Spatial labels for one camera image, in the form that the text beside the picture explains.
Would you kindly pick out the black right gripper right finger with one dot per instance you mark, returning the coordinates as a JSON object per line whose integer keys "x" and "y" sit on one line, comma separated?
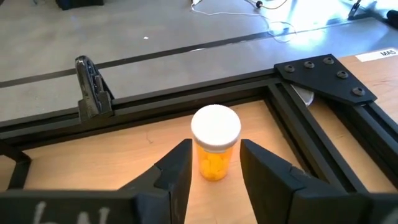
{"x": 280, "y": 193}

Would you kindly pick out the black floor box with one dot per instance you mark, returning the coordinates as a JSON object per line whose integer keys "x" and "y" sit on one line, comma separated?
{"x": 79, "y": 3}

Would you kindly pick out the black aluminium table frame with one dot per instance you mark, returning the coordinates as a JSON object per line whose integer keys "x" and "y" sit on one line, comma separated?
{"x": 323, "y": 77}

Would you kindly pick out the black frame-mounted clip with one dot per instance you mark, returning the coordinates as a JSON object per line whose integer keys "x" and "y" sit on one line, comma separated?
{"x": 91, "y": 90}

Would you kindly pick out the orange translucent pill bottle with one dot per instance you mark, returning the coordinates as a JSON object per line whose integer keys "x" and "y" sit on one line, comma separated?
{"x": 216, "y": 127}

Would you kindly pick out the grey metal disc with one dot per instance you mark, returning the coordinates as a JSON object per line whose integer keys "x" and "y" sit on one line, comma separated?
{"x": 306, "y": 95}

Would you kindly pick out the black metal stand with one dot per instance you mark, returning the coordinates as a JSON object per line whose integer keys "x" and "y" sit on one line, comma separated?
{"x": 393, "y": 14}

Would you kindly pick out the white table label sticker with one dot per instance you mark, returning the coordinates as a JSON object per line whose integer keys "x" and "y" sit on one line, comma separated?
{"x": 377, "y": 54}

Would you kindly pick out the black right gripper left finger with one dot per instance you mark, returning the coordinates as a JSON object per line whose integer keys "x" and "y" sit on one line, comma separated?
{"x": 168, "y": 193}

